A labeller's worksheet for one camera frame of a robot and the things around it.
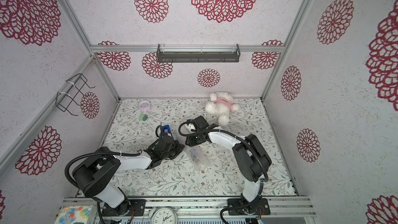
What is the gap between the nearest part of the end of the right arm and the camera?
686mm

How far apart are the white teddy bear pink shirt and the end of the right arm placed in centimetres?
18

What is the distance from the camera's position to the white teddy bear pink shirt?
3.17 feet
